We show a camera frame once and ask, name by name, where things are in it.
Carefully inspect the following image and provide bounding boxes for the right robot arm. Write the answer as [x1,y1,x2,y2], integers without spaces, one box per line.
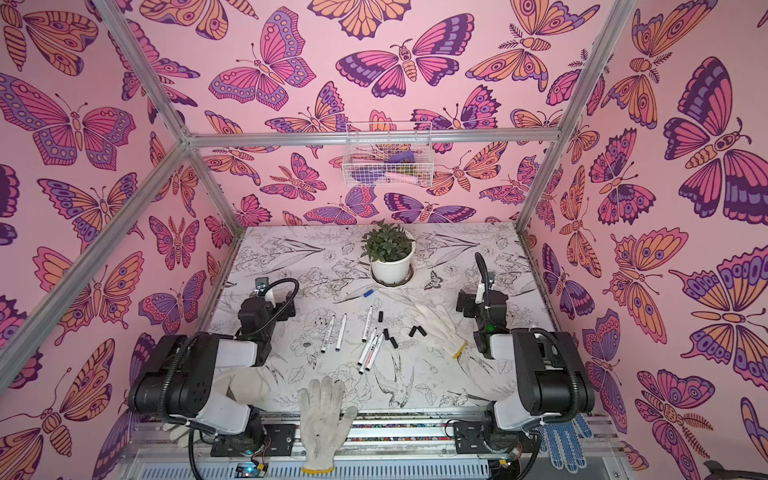
[452,290,595,455]

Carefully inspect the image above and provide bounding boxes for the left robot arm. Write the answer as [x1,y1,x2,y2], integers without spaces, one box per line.
[128,294,296,457]

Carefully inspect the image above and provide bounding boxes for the white glove on table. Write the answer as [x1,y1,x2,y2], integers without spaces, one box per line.
[413,303,468,360]

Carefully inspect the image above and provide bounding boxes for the white marker cluster left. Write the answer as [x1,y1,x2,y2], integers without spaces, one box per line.
[357,327,378,367]

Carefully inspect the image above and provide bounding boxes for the white marker cluster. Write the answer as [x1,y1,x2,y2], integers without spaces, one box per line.
[357,327,378,367]
[358,334,383,374]
[364,333,385,371]

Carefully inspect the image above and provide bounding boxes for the white marker cluster middle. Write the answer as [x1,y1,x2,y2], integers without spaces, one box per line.
[358,334,383,374]

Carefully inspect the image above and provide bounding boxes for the white potted green plant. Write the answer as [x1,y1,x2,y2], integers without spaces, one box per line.
[362,220,415,286]

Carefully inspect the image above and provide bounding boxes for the white marker cluster right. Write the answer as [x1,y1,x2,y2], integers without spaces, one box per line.
[364,333,385,371]

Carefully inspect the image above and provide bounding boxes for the white glove front edge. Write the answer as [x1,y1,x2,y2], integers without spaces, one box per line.
[298,376,358,475]

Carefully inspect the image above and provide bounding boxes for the striped glove left edge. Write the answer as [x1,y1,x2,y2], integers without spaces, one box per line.
[162,423,190,448]

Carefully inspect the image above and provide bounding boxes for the blue dotted glove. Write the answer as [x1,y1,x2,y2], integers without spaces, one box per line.
[537,414,594,474]

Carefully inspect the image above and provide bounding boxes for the small circuit board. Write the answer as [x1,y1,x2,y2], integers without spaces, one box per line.
[234,462,268,479]

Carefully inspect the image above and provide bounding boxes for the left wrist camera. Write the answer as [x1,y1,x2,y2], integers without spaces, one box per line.
[252,277,276,306]

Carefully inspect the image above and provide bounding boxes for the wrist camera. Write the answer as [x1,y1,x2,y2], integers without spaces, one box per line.
[252,277,276,306]
[475,272,495,305]

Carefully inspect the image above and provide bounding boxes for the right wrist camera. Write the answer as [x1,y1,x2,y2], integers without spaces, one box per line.
[475,272,495,305]

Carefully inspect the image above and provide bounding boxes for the white wire wall basket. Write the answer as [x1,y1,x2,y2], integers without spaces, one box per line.
[340,121,435,188]

